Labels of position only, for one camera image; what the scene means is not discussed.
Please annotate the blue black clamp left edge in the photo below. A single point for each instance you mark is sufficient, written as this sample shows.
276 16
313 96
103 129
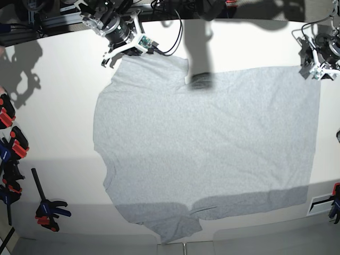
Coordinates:
10 174

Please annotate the right edge blue red clamp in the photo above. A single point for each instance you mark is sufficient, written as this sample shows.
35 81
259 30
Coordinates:
335 206

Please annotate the red black clamp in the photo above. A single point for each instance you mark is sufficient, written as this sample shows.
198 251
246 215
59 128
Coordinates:
18 143
7 112

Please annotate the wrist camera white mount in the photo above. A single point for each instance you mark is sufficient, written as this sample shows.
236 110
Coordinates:
145 43
317 67

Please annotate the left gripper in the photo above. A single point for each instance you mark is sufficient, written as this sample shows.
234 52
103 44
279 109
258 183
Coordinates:
328 49

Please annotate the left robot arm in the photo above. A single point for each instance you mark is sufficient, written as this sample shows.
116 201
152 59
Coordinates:
321 54

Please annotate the black blue bar clamp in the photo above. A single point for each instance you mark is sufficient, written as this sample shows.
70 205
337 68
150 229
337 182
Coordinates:
47 210

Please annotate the upper red black clamp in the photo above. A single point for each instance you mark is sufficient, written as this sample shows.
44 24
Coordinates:
7 112

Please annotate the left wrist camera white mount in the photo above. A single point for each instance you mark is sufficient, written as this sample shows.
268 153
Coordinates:
317 67

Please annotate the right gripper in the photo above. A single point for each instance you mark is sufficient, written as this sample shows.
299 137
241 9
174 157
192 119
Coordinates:
123 36

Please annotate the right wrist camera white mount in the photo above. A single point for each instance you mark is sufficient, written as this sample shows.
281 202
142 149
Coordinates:
145 43

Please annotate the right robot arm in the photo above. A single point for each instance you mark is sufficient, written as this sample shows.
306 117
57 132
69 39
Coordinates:
105 19

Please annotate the grey T-shirt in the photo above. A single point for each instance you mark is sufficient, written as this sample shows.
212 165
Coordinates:
225 144

